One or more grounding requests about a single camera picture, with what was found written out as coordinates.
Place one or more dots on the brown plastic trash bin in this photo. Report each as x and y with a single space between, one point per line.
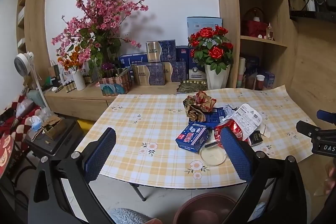
204 209

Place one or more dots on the white printed plastic package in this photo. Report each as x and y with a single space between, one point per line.
248 119

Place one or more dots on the red white plaid blanket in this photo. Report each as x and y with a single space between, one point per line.
15 124

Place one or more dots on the white standing fan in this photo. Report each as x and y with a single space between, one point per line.
23 62

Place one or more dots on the green paper bag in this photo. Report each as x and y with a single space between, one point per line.
53 71

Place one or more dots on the white plastic wrapper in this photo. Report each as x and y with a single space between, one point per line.
265 129

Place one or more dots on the small black packet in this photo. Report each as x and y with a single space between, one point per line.
255 138

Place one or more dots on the dark blue box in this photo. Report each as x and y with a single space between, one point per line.
182 54

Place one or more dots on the white ribbed vase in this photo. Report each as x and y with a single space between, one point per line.
78 81

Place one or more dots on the blue gold gift box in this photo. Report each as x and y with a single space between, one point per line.
160 50
148 74
177 71

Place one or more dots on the small blue box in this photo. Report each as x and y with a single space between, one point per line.
269 79

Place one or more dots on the crumpled gold red wrapper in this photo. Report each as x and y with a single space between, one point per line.
199 104

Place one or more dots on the blue milk case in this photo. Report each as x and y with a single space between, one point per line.
131 60

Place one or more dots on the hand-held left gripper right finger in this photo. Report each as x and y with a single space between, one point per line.
236 153

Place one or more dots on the black suitcase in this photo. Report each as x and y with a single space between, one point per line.
60 145

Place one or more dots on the red rose bouquet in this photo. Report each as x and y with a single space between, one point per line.
212 48

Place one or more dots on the orange artificial flowers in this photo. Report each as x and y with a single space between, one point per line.
69 61

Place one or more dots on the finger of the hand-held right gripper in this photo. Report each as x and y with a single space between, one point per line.
307 128
325 114

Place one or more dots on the clear perfume bottle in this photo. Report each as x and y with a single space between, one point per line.
269 32

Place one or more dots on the gold ornate tray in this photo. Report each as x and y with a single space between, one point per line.
191 87

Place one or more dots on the light blue tall box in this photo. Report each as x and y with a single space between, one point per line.
202 24

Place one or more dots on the row of small brown bottles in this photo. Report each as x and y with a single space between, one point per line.
69 87

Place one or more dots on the dark blue carton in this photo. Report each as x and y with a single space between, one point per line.
212 116

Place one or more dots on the pink blossom flower arrangement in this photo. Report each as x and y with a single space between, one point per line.
102 11

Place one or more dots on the clear round plastic lid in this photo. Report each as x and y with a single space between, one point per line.
212 157

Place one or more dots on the black table frame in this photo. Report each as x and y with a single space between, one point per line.
139 191

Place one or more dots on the blue white printed box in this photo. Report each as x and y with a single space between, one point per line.
197 71

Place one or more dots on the blue tissue box red label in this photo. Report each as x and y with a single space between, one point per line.
191 137

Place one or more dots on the wooden narrow shelf unit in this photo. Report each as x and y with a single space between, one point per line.
34 16

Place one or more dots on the open cardboard box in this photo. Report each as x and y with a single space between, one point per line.
51 129

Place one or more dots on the person's right hand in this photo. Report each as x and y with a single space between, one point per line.
332 172

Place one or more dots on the crushed red soda can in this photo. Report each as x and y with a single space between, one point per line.
235 126

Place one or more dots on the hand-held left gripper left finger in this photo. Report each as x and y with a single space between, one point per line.
99 150

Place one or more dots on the white angular vase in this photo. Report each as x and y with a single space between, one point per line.
218 78

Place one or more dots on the stack of pastel cups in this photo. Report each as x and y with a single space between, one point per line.
241 69

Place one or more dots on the grey fuzzy slipper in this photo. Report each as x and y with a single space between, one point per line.
126 216

